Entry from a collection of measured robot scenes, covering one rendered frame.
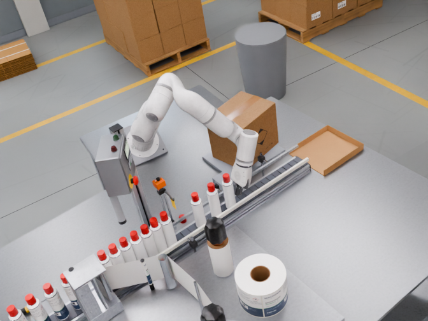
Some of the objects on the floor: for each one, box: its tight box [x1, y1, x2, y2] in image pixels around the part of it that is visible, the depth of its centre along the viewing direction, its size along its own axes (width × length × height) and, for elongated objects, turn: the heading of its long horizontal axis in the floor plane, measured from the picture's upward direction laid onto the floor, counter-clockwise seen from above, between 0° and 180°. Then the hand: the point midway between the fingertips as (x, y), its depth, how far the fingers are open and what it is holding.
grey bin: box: [234, 22, 287, 100], centre depth 465 cm, size 46×46×62 cm
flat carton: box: [0, 39, 38, 82], centre depth 602 cm, size 64×52×20 cm
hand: (239, 191), depth 246 cm, fingers closed
